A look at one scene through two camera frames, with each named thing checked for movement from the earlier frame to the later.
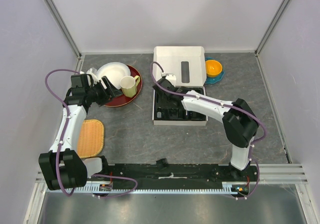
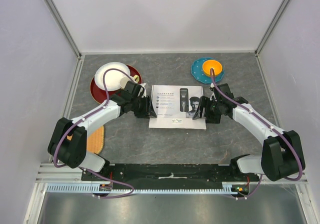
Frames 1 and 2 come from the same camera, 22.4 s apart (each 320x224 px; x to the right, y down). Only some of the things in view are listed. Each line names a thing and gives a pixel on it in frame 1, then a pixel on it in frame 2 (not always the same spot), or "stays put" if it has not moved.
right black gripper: [169, 107] to [205, 102]
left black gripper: [105, 95] to [148, 111]
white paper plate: [114, 71] stays put
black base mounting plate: [176, 176] stays put
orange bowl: [213, 68] stays put
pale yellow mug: [128, 85] stays put
